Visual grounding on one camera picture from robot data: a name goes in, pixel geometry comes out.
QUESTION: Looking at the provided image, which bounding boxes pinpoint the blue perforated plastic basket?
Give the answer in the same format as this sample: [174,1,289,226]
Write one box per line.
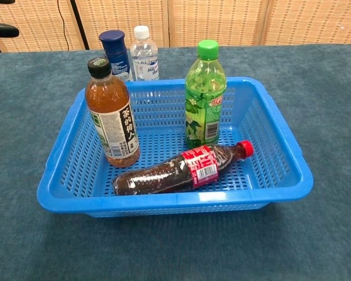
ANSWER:
[36,76,314,218]

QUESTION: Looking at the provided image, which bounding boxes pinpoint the green tea bottle green cap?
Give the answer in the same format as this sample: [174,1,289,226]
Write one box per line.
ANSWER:
[184,39,228,149]

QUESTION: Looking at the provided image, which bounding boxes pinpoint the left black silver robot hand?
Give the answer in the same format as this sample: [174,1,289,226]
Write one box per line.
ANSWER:
[0,0,20,38]

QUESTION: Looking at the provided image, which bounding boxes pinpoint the clear water bottle white cap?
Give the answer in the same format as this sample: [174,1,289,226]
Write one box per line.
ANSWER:
[130,25,160,81]

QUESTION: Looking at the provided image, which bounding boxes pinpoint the white bottle dark blue cap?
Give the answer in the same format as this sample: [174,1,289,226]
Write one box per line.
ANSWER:
[98,30,133,83]

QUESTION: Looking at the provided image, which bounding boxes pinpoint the thin black hanging cable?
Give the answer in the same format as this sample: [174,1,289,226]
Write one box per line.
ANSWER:
[57,0,71,50]

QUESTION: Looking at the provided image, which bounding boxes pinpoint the teal carpet table mat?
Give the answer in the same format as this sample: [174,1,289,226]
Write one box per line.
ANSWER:
[0,43,351,281]

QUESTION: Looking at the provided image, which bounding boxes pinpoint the brown tea bottle black cap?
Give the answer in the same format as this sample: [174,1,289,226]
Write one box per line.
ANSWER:
[85,57,140,168]

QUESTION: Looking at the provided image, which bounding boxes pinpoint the cola bottle red cap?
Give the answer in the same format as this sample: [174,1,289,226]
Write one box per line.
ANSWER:
[111,140,254,196]

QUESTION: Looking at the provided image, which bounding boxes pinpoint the bamboo folding screen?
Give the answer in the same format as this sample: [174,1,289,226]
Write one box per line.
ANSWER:
[0,0,351,53]

